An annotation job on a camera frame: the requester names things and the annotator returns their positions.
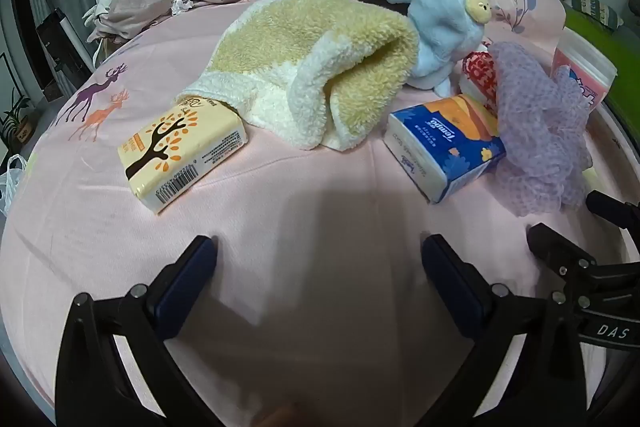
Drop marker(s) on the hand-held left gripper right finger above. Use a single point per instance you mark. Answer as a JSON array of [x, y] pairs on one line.
[[447, 282]]

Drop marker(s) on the red and white sock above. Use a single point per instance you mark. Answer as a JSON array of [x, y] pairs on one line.
[[480, 72]]

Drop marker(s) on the yellow tree-print tissue pack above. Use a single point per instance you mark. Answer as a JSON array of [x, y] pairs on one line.
[[175, 152]]

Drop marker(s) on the pink printed bed sheet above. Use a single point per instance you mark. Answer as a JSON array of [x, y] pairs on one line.
[[320, 207]]

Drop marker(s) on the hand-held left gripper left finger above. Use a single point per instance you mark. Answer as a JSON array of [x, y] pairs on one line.
[[182, 277]]

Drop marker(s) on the mesh bath pouf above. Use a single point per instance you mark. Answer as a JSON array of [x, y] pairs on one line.
[[535, 127]]

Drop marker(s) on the striped cushion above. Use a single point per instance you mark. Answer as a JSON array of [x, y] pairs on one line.
[[597, 9]]

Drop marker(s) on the potted plant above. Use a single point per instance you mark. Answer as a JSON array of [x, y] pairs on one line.
[[15, 117]]

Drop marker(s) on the white plastic bag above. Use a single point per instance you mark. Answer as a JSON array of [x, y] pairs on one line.
[[10, 187]]

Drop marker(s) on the white lace cloth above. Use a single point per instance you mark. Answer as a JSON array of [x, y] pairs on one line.
[[180, 5]]

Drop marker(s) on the yellow and white fleece towel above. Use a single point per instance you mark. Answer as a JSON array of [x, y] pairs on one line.
[[300, 57]]

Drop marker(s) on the light blue plush toy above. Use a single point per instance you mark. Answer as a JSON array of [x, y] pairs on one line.
[[435, 27]]

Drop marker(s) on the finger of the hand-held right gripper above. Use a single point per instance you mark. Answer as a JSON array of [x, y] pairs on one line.
[[612, 207], [552, 247]]

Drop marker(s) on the blue and orange tissue pack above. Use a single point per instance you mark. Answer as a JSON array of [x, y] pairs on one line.
[[440, 142]]

